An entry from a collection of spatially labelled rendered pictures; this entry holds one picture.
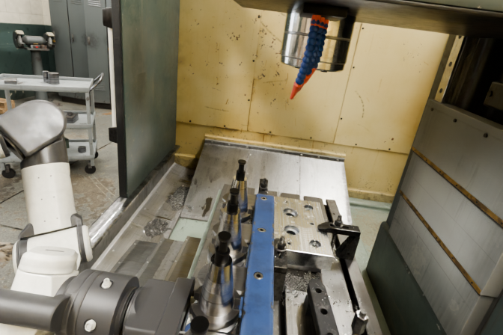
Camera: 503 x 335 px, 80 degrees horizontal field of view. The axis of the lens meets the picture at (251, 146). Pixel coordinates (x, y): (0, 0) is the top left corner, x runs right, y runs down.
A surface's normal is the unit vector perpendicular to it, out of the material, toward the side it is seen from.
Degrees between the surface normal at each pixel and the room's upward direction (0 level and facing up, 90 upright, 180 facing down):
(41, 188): 57
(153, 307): 1
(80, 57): 93
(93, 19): 90
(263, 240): 0
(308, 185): 24
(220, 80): 90
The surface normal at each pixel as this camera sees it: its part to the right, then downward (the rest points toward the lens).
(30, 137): 0.57, -0.22
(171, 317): 0.13, -0.92
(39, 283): 0.02, -0.28
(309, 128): -0.07, 0.35
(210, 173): 0.07, -0.70
